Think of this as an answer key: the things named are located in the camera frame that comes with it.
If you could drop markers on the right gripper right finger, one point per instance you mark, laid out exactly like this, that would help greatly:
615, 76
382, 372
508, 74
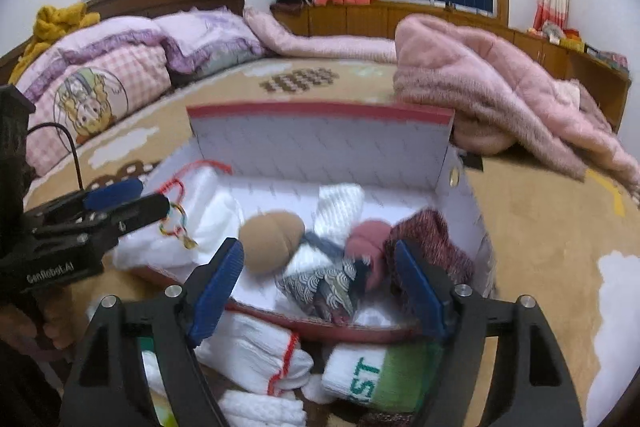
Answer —
530, 383

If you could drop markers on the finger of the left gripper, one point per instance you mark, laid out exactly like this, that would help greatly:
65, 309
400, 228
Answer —
137, 214
116, 194

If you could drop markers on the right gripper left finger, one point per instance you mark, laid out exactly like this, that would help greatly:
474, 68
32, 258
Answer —
107, 384

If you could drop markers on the white ribbed sock bundle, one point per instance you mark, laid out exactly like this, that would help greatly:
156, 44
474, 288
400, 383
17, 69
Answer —
246, 409

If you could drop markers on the green white sock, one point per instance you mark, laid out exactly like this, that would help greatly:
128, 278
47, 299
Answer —
388, 378

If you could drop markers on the white sock red stripe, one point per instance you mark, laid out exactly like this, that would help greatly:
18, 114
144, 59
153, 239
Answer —
255, 355

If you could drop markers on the maroon knitted sock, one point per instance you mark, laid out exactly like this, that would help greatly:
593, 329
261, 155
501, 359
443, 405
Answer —
428, 231

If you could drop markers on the pink checked cartoon pillow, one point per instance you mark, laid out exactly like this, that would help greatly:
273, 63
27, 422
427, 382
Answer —
88, 99

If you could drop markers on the brown patterned bed cover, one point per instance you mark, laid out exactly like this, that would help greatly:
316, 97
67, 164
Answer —
572, 245

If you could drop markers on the tan rolled sock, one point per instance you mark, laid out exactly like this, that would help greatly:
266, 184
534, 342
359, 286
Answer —
270, 240

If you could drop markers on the purple frilled pillow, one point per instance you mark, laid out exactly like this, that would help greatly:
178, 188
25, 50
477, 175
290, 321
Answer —
194, 38

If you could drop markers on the yellow knitted garment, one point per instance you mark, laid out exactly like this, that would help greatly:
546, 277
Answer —
52, 24

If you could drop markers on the dark wooden headboard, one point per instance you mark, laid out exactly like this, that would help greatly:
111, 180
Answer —
123, 23

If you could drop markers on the red white cardboard box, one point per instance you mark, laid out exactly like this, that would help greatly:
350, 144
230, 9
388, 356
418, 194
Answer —
333, 165

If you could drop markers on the grey wave pattern sock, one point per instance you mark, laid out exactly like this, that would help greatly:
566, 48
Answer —
331, 293

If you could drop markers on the white rolled sock in box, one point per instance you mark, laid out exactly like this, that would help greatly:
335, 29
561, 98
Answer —
338, 211

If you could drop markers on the pink rolled sock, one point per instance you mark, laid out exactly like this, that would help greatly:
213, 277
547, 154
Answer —
366, 242

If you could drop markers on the pink rolled quilt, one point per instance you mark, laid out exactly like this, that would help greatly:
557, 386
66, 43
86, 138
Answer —
279, 40

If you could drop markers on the pink fluffy blanket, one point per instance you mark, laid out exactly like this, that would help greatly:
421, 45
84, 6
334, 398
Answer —
502, 97

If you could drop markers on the colourful items on cabinet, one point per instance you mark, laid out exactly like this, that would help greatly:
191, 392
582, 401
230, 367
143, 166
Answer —
571, 39

